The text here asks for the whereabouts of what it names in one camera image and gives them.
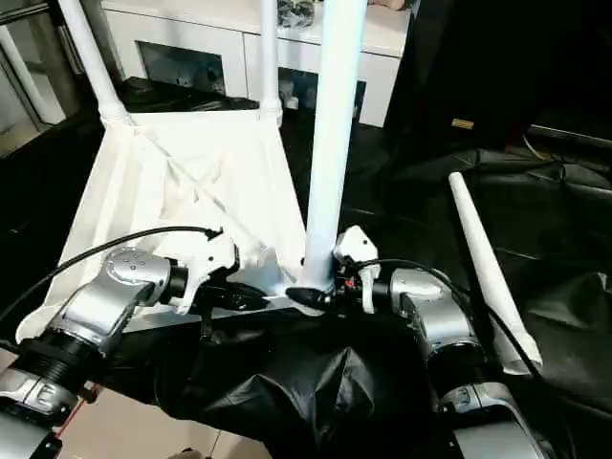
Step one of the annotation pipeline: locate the white plastic table top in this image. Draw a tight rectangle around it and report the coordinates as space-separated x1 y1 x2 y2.
13 108 331 345

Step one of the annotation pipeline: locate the white plastic table leg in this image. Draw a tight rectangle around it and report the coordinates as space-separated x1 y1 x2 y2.
257 0 283 128
56 0 138 128
448 171 544 377
298 0 369 293

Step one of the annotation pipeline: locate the black work mat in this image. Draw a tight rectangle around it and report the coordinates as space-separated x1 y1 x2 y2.
0 76 612 459

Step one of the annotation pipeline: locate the white glass-door sideboard cabinet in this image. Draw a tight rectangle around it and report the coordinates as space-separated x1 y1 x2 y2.
99 0 412 128

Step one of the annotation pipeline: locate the black backdrop cloth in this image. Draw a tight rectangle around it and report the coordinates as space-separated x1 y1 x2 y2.
384 0 612 154

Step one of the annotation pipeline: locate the grey crumpled bag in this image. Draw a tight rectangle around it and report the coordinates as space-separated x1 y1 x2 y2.
275 0 317 28

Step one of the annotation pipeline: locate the grey metal rack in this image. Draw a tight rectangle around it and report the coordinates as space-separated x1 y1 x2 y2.
0 0 125 154

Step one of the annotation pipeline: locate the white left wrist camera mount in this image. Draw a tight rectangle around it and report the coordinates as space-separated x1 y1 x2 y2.
169 228 240 316

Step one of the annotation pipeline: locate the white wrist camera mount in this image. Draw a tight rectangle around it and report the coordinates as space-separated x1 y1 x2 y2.
169 228 240 316
333 224 381 315

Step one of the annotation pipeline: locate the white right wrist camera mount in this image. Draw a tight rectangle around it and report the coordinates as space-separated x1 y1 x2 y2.
333 224 381 315

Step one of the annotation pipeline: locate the red wire frame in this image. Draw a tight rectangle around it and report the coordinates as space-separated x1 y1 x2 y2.
52 382 101 439

